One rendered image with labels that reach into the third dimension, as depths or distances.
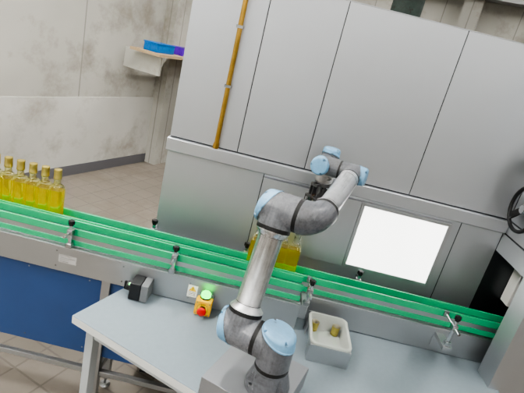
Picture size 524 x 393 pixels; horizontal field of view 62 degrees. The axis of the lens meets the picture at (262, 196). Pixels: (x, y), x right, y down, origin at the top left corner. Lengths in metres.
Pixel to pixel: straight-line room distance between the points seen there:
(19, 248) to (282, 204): 1.26
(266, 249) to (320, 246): 0.75
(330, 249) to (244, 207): 0.46
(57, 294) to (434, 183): 1.80
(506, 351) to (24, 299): 2.13
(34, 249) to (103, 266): 0.31
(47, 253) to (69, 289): 0.20
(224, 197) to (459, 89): 1.15
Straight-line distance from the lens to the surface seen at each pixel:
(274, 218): 1.38
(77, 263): 2.09
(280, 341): 1.41
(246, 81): 1.97
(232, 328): 1.47
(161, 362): 1.71
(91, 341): 1.94
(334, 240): 2.12
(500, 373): 2.23
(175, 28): 5.93
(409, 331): 2.20
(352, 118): 1.99
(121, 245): 1.99
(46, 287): 2.25
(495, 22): 8.70
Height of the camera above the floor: 1.89
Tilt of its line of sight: 19 degrees down
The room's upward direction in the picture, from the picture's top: 14 degrees clockwise
